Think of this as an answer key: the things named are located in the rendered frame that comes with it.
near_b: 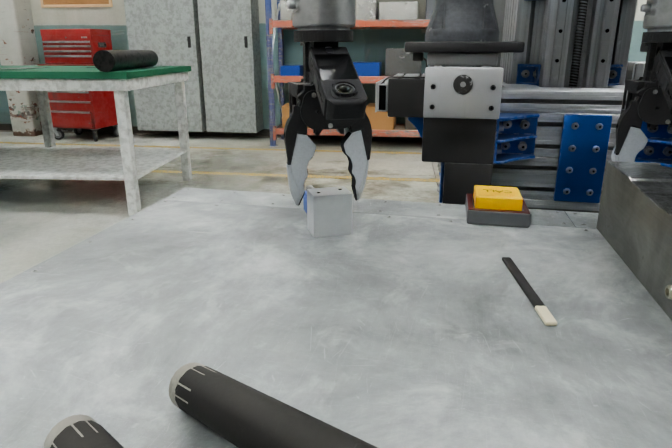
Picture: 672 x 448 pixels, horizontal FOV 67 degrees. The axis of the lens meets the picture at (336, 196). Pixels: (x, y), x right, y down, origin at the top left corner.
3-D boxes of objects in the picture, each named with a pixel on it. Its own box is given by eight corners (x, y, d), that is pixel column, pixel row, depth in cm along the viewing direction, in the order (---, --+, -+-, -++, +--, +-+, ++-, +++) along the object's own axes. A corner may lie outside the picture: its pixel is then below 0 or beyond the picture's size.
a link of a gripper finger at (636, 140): (610, 184, 74) (642, 125, 71) (621, 195, 68) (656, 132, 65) (589, 177, 74) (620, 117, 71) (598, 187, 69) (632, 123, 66)
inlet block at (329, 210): (293, 207, 75) (292, 172, 73) (325, 204, 76) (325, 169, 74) (313, 238, 62) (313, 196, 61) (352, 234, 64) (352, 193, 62)
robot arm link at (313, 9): (364, -11, 57) (292, -13, 55) (363, 32, 58) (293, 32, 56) (345, -5, 64) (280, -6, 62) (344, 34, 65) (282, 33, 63)
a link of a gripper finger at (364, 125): (375, 153, 65) (356, 88, 62) (380, 156, 64) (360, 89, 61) (342, 166, 65) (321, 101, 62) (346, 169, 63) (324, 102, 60)
